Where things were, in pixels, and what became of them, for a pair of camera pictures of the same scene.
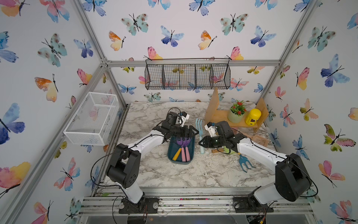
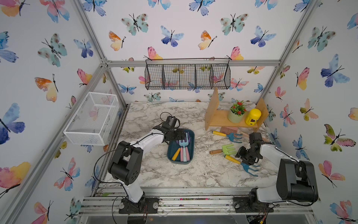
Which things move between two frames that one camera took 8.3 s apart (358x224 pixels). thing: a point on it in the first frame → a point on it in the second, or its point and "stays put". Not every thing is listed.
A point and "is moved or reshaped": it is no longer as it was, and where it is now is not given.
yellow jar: (253, 117) stays put
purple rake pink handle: (187, 142) stays put
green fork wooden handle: (224, 149) stays put
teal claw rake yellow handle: (243, 159) is moved or reshaped
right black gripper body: (215, 142) → (246, 156)
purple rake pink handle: (180, 141) stays put
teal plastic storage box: (173, 148) stays put
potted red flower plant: (236, 112) stays put
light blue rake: (200, 129) → (184, 144)
